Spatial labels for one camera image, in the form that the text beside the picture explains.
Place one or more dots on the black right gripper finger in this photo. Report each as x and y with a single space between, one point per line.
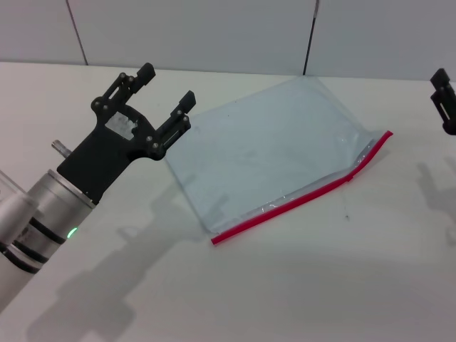
445 107

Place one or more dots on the metal plug on left gripper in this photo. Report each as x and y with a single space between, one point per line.
61 147

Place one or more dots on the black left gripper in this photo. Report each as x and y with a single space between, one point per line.
107 156

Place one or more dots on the red zipper slider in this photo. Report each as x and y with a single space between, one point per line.
350 178

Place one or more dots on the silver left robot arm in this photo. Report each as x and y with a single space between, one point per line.
50 210

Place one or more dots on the clear document bag red zipper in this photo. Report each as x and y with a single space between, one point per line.
267 142

